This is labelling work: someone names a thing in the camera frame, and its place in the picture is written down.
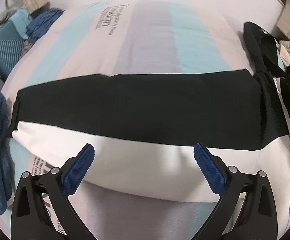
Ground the white and black hooded jacket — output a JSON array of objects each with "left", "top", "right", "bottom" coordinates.
[{"left": 8, "top": 21, "right": 290, "bottom": 203}]

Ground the teal suitcase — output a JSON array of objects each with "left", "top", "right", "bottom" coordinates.
[{"left": 0, "top": 21, "right": 25, "bottom": 81}]

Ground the dark blue garment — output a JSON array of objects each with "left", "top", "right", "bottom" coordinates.
[{"left": 26, "top": 8, "right": 64, "bottom": 44}]

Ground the light blue garment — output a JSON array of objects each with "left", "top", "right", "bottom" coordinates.
[{"left": 9, "top": 6, "right": 32, "bottom": 40}]

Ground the striped bed duvet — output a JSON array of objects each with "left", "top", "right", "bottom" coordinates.
[{"left": 0, "top": 0, "right": 290, "bottom": 240}]

